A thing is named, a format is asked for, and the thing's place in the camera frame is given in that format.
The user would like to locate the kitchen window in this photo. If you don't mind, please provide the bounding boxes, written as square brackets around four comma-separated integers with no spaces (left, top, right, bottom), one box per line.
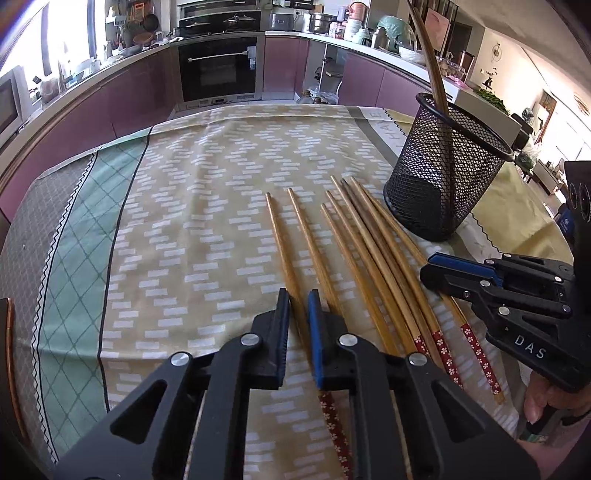
[0,0,98,88]

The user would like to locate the green leafy vegetables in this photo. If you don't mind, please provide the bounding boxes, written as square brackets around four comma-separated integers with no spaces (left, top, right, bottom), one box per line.
[475,88,509,114]

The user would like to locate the black built-in oven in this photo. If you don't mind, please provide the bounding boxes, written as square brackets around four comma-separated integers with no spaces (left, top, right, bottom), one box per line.
[178,37,259,102]

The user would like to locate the white cabinet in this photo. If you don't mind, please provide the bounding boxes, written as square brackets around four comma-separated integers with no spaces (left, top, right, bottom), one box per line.
[457,88,522,139]

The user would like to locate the pink kitchen cabinets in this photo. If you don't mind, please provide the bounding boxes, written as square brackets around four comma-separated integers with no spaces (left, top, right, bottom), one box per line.
[0,34,444,217]

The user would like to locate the clear egg tray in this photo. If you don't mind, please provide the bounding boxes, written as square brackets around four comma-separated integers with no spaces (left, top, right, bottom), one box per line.
[438,55,467,77]

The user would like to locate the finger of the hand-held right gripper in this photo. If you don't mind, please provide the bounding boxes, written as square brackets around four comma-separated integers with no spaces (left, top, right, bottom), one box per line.
[420,264,574,334]
[426,251,576,288]

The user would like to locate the black chair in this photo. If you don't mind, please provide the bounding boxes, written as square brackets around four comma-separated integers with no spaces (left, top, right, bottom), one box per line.
[510,113,532,148]

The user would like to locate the white microwave oven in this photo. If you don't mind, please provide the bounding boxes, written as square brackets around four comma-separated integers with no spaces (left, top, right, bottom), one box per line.
[0,65,28,144]

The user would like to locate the patterned beige green tablecloth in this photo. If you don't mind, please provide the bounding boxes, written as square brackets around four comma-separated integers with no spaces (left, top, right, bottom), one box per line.
[0,104,575,480]

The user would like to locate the stainless steel pot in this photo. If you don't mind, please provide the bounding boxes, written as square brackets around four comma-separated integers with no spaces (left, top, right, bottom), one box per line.
[308,13,337,34]

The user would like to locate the person's right hand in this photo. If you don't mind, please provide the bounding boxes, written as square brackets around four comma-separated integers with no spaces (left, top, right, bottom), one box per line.
[524,371,568,424]

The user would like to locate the clear plastic bottle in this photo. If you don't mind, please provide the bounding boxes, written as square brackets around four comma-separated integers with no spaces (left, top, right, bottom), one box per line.
[300,90,340,107]

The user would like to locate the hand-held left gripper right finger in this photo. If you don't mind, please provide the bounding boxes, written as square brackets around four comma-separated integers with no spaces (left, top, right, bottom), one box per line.
[307,291,542,480]

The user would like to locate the black integrated stove hood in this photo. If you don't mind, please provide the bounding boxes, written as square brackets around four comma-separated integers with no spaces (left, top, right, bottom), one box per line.
[178,2,262,38]

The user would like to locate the black smartphone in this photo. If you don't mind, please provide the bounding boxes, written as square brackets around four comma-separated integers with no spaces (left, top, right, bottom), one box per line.
[0,298,24,444]

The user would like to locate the black mesh utensil holder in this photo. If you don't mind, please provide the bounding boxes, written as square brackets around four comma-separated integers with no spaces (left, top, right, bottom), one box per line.
[383,92,515,241]

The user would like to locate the brown canister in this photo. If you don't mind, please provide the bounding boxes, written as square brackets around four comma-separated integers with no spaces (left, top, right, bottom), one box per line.
[457,51,476,81]

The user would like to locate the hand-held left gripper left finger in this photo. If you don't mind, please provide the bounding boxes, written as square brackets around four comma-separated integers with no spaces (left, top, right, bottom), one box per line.
[53,288,291,480]

